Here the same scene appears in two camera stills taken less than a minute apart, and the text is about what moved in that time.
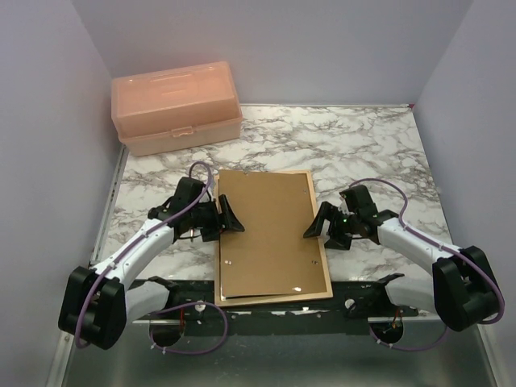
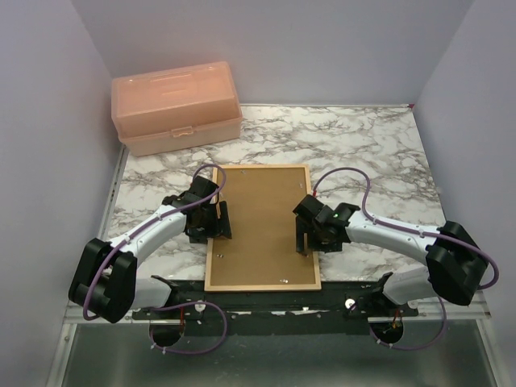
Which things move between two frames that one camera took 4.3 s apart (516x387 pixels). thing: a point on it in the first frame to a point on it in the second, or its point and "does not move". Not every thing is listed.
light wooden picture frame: x=272 y=298 to x=261 y=255
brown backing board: x=271 y=257 does not move
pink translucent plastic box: x=176 y=109 does not move
